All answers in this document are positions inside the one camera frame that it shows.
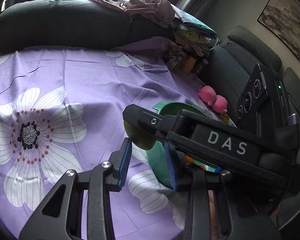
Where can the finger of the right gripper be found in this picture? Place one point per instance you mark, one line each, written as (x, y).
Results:
(178, 127)

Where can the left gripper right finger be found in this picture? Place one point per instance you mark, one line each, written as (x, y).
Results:
(207, 208)

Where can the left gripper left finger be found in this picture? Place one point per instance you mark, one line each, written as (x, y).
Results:
(59, 215)

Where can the green tomato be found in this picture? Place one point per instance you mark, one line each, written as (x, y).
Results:
(139, 138)

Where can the pink pig toy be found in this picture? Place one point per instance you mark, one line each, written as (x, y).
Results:
(217, 102)

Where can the dark green armchair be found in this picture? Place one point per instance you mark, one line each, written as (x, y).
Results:
(230, 66)

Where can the pile of clothes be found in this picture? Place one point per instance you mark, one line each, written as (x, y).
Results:
(187, 40)

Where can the purple floral cloth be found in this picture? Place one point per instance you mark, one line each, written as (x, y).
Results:
(61, 108)

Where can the framed landscape painting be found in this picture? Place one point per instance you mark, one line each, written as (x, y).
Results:
(282, 18)

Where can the dark green sofa cushion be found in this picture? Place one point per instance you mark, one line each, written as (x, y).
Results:
(70, 23)

